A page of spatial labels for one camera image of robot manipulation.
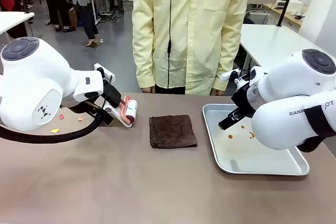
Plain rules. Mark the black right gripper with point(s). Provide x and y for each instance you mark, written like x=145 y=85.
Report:
x=245 y=100

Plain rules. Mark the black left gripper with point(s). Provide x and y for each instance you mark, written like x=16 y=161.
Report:
x=113 y=95

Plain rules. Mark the brown cloth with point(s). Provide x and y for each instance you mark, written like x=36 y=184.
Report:
x=172 y=130

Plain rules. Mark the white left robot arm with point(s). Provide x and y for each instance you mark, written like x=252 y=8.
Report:
x=31 y=82

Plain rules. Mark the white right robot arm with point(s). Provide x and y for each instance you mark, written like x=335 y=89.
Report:
x=283 y=82

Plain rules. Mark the person's left hand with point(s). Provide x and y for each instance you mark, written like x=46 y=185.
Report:
x=218 y=92

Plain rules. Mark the person's right hand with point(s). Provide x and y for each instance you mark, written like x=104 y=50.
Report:
x=148 y=89

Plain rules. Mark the white folding stand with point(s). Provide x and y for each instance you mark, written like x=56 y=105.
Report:
x=118 y=115

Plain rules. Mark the silver metal tray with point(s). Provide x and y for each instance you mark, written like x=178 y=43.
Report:
x=249 y=155

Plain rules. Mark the red paper scrap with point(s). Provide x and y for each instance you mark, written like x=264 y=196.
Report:
x=62 y=116

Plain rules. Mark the yellow paper scrap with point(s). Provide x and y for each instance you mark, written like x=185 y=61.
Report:
x=54 y=130

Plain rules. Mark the large white table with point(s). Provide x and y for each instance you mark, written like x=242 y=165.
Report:
x=273 y=43

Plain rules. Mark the cardboard box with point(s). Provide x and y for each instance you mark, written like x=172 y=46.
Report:
x=73 y=15

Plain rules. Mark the person in yellow shirt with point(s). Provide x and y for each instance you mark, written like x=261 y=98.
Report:
x=204 y=24

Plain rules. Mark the person in grey tunic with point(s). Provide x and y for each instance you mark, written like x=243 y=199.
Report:
x=84 y=1

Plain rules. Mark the person in black trousers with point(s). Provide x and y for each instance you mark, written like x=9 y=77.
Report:
x=55 y=1

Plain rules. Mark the wooden workbench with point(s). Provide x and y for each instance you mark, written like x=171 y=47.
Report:
x=286 y=14

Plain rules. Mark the small white table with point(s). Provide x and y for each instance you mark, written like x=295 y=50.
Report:
x=13 y=20

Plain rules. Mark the white tissue box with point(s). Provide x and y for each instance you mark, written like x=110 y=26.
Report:
x=296 y=3

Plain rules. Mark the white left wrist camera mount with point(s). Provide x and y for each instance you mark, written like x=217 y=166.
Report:
x=103 y=69

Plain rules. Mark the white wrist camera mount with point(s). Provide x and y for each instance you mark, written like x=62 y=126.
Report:
x=103 y=69
x=228 y=75

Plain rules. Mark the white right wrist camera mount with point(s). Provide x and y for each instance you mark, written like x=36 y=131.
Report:
x=228 y=75

